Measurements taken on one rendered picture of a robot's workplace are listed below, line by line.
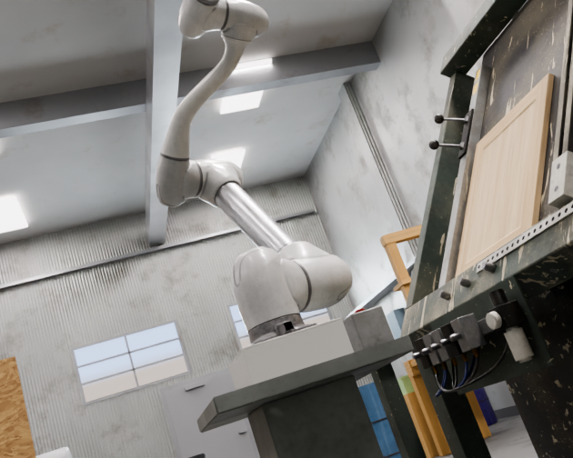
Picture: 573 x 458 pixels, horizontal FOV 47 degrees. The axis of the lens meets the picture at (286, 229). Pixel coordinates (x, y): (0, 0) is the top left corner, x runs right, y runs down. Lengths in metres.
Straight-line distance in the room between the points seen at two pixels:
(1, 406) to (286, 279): 1.39
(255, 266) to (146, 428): 10.34
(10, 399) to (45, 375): 9.48
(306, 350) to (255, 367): 0.14
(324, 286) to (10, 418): 1.41
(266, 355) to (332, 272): 0.38
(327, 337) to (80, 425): 10.53
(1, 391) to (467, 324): 1.77
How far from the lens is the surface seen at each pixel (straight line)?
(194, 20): 2.14
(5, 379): 2.82
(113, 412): 12.09
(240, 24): 2.18
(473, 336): 1.87
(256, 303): 1.77
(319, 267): 1.91
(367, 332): 2.26
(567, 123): 1.80
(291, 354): 1.69
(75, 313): 12.45
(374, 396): 5.25
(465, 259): 2.19
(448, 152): 2.76
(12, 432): 2.79
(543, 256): 1.69
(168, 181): 2.23
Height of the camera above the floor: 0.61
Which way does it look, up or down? 17 degrees up
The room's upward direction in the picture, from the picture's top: 19 degrees counter-clockwise
